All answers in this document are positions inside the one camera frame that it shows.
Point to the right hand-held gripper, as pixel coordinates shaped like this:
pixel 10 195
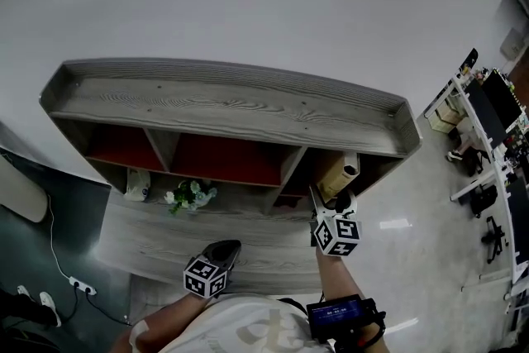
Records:
pixel 339 235

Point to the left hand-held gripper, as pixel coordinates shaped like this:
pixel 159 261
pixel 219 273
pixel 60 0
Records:
pixel 204 279

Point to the beige book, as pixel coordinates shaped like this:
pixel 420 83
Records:
pixel 332 173

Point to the grey wooden shelf unit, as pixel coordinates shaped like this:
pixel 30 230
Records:
pixel 206 103

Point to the person's right forearm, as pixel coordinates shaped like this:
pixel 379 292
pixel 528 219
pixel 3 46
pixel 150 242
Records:
pixel 339 277

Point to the person's left forearm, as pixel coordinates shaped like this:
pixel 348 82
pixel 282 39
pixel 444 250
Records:
pixel 173 314

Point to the grey wooden shelf desk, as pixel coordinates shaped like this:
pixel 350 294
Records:
pixel 173 235

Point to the long white office desk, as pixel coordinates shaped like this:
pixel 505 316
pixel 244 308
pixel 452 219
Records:
pixel 496 173

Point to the white flowers in pot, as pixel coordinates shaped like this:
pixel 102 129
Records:
pixel 190 196

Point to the person's white t-shirt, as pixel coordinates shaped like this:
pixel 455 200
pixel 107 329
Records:
pixel 248 326

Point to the person's black shorts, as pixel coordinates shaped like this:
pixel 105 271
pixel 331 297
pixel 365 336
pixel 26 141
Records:
pixel 295 303

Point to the black wrist-mounted display device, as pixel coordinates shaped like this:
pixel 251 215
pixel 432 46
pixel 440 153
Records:
pixel 339 312

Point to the white tissue packet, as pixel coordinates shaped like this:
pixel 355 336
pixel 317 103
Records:
pixel 137 186

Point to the white bandage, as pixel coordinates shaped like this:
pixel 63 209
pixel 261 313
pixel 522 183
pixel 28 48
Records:
pixel 142 332

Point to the stacked cardboard boxes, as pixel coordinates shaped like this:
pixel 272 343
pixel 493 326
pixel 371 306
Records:
pixel 446 117

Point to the white power strip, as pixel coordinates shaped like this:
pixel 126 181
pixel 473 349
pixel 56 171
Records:
pixel 82 285

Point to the black bag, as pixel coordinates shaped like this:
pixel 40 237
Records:
pixel 484 200

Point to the black office chair base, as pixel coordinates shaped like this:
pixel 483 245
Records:
pixel 495 237

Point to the white round side table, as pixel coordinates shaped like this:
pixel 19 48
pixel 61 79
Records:
pixel 18 190

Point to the beige wall box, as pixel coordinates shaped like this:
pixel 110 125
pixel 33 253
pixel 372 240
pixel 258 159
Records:
pixel 511 43

